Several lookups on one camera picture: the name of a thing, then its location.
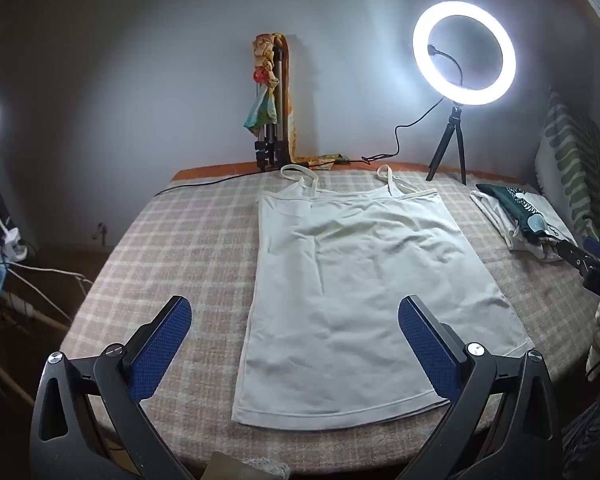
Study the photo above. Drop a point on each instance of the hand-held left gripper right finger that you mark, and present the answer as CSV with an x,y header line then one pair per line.
x,y
425,345

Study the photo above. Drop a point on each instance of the checked beige blanket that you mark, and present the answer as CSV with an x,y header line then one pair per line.
x,y
180,240

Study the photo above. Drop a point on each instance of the green leaf pattern pillow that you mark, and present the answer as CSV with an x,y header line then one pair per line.
x,y
565,160

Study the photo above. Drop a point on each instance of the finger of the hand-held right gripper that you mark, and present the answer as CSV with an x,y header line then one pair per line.
x,y
597,250
575,256

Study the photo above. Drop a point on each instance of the white folded garment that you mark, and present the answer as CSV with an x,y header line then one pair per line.
x,y
495,225

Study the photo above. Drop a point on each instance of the white camisole top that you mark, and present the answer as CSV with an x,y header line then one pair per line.
x,y
360,285

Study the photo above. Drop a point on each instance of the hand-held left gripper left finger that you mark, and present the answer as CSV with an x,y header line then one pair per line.
x,y
160,345

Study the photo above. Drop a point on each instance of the dark green printed garment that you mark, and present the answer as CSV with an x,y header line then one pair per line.
x,y
505,200

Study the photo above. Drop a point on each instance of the folded metal tripod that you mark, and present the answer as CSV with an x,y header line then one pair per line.
x,y
275,150

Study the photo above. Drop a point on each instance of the metal wall hook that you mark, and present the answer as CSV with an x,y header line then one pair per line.
x,y
100,232

